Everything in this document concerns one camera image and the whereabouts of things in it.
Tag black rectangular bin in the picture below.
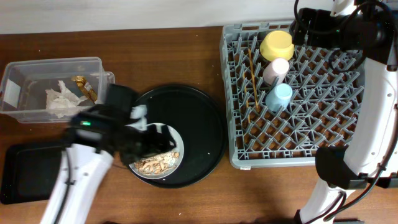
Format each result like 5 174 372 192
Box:
1 141 64 205

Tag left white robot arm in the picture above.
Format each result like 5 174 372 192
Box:
41 84 184 223

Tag wooden chopstick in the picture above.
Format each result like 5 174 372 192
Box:
243 73 251 124
248 48 259 111

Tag gold foil wrapper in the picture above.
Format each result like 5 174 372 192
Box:
72 76 98 103

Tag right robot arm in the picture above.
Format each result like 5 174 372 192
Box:
290 1 397 223

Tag food scraps on plate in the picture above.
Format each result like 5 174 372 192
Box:
134 151 180 176

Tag round black tray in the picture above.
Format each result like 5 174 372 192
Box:
136 84 228 189

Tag grey plate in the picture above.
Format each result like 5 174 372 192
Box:
127 125 184 180

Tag blue cup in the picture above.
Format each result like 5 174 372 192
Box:
266 83 293 112

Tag white napkin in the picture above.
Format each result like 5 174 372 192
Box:
45 80 88 118

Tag grey dishwasher rack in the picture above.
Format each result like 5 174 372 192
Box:
220 21 364 170

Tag clear plastic bin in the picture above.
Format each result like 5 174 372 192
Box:
1 57 115 123

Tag pink cup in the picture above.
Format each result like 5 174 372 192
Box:
263 58 290 85

